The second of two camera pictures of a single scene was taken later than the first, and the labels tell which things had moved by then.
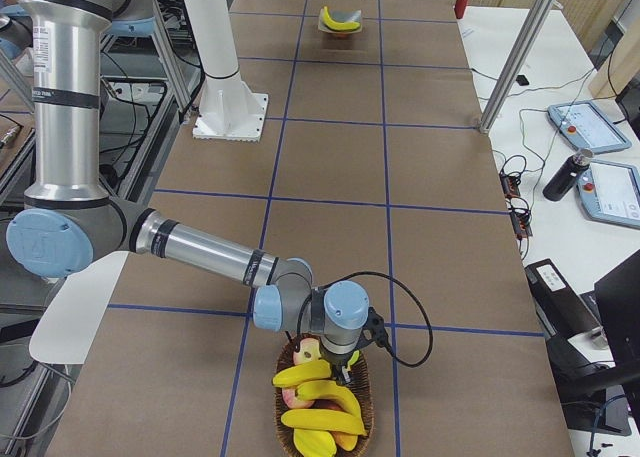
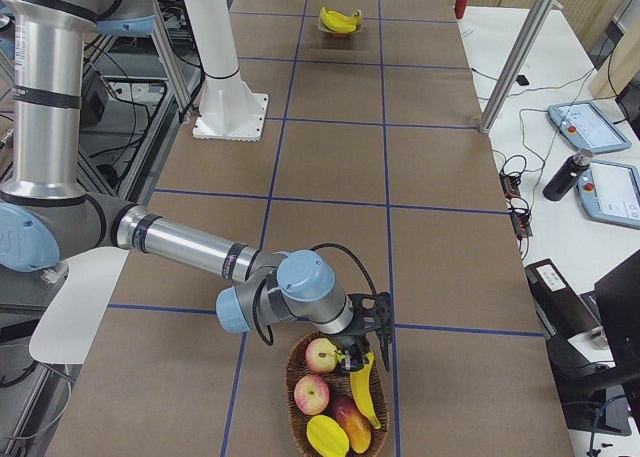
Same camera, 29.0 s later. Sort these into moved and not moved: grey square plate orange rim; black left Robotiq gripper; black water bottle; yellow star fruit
Moved: yellow star fruit; black left Robotiq gripper
Not moved: black water bottle; grey square plate orange rim
